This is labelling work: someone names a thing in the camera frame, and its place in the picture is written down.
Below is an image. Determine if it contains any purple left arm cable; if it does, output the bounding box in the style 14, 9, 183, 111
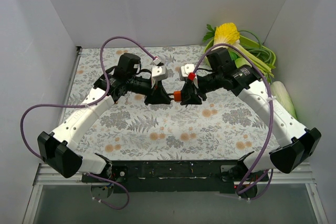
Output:
20, 36, 158, 210

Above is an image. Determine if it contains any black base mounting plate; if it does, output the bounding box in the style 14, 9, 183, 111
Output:
81, 159, 271, 195

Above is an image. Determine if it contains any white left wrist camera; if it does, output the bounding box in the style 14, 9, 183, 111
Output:
151, 57, 168, 88

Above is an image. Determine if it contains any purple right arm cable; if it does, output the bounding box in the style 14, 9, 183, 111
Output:
194, 43, 276, 200

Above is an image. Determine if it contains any green plastic basket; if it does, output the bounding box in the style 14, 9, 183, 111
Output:
202, 30, 276, 82

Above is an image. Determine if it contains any dark green vegetable toy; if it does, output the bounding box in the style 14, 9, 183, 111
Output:
229, 51, 238, 61

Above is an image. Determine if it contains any pale celery stalks toy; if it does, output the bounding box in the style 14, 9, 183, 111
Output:
234, 44, 275, 79

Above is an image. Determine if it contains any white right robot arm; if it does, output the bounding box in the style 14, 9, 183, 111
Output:
174, 48, 321, 181

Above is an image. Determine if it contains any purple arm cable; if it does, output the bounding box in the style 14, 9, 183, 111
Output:
20, 36, 158, 210
194, 43, 276, 200

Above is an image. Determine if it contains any green parsley leaf toy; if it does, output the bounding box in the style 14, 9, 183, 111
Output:
202, 24, 216, 42

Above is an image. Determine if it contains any aluminium frame rail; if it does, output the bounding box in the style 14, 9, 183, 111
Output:
23, 161, 328, 223

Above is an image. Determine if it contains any green napa cabbage toy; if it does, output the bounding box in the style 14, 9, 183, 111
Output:
270, 81, 297, 119

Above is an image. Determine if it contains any green long beans toy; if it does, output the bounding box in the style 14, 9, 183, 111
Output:
239, 30, 275, 65

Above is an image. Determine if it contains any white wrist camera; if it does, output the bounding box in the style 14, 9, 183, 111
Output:
151, 57, 168, 88
178, 63, 198, 89

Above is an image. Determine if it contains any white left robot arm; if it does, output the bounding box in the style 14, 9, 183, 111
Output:
37, 53, 172, 182

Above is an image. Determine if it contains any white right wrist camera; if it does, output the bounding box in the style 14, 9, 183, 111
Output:
178, 63, 198, 89

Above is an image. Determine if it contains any orange and black padlock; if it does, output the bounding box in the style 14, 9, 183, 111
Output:
169, 91, 182, 102

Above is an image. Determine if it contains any yellow napa cabbage toy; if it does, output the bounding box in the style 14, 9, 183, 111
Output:
213, 23, 240, 46

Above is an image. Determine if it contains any floral patterned table mat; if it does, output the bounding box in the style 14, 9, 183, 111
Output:
68, 46, 278, 160

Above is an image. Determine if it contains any round green cabbage toy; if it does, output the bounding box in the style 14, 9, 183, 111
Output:
235, 57, 251, 68

